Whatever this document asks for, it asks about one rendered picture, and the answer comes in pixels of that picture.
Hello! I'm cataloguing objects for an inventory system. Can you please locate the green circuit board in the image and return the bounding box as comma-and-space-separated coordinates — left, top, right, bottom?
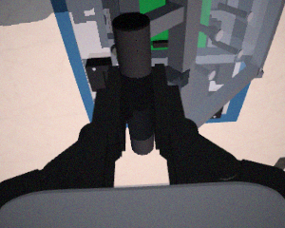
139, 0, 169, 50

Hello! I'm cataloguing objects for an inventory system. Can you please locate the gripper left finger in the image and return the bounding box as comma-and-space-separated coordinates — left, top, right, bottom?
0, 66, 126, 208

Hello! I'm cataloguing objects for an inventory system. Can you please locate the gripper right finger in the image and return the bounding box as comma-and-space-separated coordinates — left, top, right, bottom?
152, 64, 285, 199

